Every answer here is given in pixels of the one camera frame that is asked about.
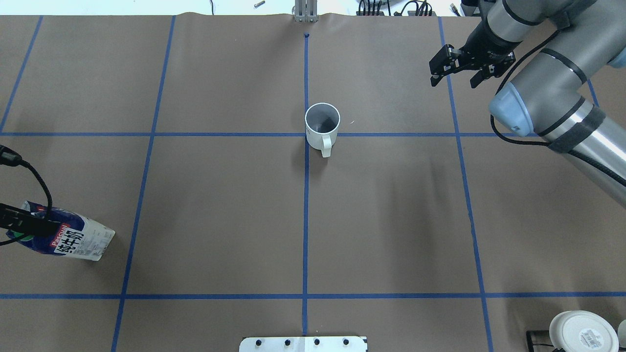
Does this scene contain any blue white milk carton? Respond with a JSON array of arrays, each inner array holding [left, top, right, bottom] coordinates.
[[19, 207, 115, 261]]

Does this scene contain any aluminium frame post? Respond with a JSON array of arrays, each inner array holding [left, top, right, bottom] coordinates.
[[292, 0, 319, 23]]

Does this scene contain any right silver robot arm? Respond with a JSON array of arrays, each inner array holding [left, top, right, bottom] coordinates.
[[429, 0, 625, 205]]

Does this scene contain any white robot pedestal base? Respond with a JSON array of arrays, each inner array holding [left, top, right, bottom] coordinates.
[[239, 336, 369, 352]]

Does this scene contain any white mug with handle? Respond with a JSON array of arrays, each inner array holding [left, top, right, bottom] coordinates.
[[304, 102, 341, 158]]

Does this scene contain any white upturned cup on rack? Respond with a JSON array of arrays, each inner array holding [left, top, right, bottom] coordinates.
[[548, 310, 620, 352]]

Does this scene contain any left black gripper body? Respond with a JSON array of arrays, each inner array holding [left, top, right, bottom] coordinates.
[[0, 204, 60, 238]]

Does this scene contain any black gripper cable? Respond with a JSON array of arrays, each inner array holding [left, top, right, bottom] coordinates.
[[491, 29, 560, 146]]

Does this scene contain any black wire cup rack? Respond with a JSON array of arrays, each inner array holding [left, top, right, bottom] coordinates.
[[525, 330, 557, 352]]

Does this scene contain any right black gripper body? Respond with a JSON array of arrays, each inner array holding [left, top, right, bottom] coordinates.
[[429, 20, 519, 78]]

